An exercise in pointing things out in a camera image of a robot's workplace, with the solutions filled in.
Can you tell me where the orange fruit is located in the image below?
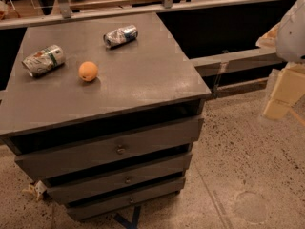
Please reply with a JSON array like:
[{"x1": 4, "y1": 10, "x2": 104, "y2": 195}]
[{"x1": 78, "y1": 61, "x2": 98, "y2": 82}]

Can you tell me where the crumpled paper scrap on floor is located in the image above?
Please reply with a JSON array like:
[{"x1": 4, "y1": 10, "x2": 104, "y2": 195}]
[{"x1": 22, "y1": 180, "x2": 47, "y2": 201}]

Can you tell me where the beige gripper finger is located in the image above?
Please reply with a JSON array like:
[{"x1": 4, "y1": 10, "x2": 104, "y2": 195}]
[
  {"x1": 263, "y1": 64, "x2": 305, "y2": 120},
  {"x1": 255, "y1": 23, "x2": 279, "y2": 48}
]

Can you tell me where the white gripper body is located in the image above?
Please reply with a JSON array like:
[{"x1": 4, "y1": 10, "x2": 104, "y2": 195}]
[{"x1": 276, "y1": 0, "x2": 305, "y2": 63}]

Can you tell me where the bottom grey drawer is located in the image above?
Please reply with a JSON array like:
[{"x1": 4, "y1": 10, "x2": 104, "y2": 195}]
[{"x1": 67, "y1": 177, "x2": 185, "y2": 220}]

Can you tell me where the crushed blue silver can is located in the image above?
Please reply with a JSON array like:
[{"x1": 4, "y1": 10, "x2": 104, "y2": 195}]
[{"x1": 103, "y1": 25, "x2": 138, "y2": 49}]

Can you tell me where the grey drawer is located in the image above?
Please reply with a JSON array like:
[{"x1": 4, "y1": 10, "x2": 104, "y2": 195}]
[
  {"x1": 48, "y1": 152, "x2": 192, "y2": 204},
  {"x1": 67, "y1": 177, "x2": 185, "y2": 220},
  {"x1": 15, "y1": 116, "x2": 203, "y2": 180}
]

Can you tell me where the metal railing frame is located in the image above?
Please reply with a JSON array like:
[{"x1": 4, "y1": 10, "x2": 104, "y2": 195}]
[{"x1": 0, "y1": 0, "x2": 296, "y2": 91}]

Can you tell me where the middle grey drawer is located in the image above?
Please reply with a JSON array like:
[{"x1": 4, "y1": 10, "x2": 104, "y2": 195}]
[{"x1": 48, "y1": 152, "x2": 192, "y2": 204}]

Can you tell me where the top grey drawer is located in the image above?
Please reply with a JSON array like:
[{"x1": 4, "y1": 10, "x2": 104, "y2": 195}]
[{"x1": 15, "y1": 116, "x2": 203, "y2": 180}]

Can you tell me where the crushed green white can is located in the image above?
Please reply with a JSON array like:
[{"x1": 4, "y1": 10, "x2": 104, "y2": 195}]
[{"x1": 22, "y1": 45, "x2": 66, "y2": 77}]

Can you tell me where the grey drawer cabinet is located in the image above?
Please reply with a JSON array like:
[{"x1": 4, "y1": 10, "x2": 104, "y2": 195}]
[{"x1": 0, "y1": 13, "x2": 209, "y2": 210}]

